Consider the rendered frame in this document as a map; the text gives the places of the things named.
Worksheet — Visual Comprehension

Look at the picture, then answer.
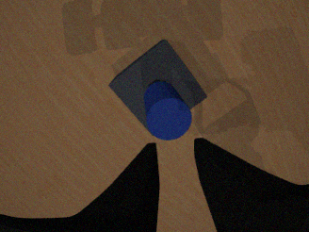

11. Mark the dark grey square block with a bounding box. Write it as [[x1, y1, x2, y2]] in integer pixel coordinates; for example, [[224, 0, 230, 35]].
[[109, 40, 207, 135]]

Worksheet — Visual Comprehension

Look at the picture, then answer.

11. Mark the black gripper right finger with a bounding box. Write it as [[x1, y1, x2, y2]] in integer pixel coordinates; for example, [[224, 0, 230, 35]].
[[193, 138, 309, 232]]

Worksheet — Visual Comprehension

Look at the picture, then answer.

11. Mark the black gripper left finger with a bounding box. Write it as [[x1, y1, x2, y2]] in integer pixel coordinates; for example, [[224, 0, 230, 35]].
[[0, 142, 159, 232]]

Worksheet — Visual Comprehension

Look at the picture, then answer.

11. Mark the dark blue cylinder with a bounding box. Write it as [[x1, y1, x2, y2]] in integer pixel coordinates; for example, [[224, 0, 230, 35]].
[[144, 82, 192, 140]]

